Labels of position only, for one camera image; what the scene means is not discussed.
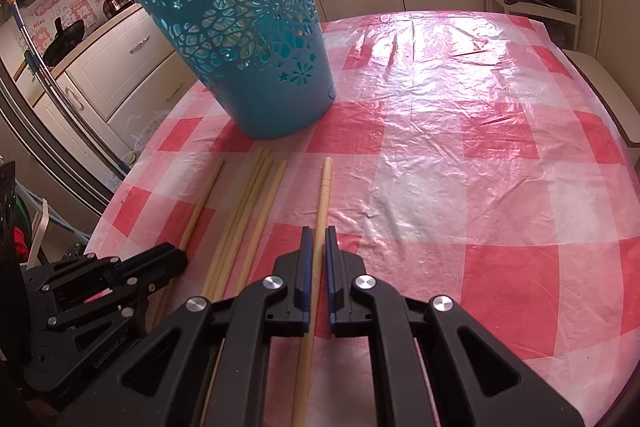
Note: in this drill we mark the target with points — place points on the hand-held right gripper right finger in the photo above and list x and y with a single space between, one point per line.
331 267

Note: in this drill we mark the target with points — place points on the white shelf rack blue frame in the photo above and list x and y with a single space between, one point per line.
44 222

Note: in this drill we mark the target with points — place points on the blue perforated plastic basket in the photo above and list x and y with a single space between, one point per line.
260 72

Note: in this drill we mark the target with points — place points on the black wok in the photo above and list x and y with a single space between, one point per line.
65 39

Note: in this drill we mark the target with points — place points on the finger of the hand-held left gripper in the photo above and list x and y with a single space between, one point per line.
145 292
145 255

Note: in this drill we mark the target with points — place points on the red checked plastic tablecloth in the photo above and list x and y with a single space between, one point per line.
450 157

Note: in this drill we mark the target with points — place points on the grey sliding door frame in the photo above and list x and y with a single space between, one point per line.
60 142

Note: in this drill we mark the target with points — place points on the steel kettle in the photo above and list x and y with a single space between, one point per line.
117 2

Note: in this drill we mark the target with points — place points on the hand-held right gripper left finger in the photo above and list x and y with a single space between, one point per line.
306 267

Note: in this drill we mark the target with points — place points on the pink tile wall sticker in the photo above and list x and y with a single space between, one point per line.
75 2

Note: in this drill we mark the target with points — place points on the clear patterned waste bin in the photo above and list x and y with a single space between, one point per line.
137 129

